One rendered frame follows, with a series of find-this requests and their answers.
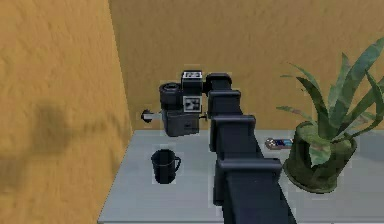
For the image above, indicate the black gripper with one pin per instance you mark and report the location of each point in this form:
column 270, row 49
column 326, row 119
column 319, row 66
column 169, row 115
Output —
column 173, row 110

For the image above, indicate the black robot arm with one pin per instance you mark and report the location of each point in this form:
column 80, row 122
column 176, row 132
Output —
column 243, row 166

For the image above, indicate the black mug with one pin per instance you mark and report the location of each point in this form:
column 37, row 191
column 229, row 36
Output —
column 164, row 166

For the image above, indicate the grey table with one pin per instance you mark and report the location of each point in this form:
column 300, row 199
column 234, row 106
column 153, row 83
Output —
column 186, row 186

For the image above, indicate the small colourful flat object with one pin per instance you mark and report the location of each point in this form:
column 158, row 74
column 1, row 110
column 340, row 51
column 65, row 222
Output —
column 279, row 143

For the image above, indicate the green potted house plant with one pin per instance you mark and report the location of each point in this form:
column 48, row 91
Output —
column 328, row 133

